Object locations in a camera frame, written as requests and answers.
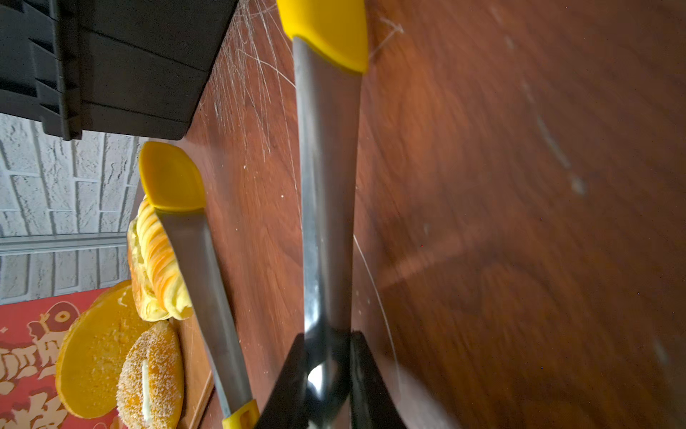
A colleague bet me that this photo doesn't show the brown wooden tray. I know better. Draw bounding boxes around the brown wooden tray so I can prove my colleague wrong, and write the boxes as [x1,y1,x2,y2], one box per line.
[171,316,214,428]

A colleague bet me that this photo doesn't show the large oval golden bun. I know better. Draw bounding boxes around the large oval golden bun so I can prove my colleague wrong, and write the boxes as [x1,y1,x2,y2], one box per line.
[55,281,151,419]

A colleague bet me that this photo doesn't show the sugared round bun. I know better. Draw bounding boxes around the sugared round bun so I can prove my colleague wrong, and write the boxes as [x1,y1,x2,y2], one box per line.
[116,321,184,428]

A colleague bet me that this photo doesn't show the black plastic toolbox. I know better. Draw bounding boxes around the black plastic toolbox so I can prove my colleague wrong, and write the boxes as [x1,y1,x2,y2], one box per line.
[1,0,237,140]

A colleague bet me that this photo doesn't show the yellow metal tongs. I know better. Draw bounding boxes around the yellow metal tongs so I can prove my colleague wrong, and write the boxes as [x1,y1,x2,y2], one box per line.
[139,1,368,428]

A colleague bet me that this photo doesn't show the striped yellow bread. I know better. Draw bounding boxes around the striped yellow bread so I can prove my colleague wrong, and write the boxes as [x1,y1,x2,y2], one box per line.
[127,198,193,322]

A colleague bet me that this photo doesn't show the red white paper bag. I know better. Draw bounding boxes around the red white paper bag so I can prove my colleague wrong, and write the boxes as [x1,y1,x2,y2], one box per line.
[1,290,121,428]

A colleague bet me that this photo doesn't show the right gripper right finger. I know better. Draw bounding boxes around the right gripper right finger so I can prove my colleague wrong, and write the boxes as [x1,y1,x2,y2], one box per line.
[350,332,407,429]

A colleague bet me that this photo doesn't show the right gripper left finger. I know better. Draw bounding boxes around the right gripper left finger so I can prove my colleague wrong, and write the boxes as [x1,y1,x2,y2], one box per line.
[255,334,308,429]

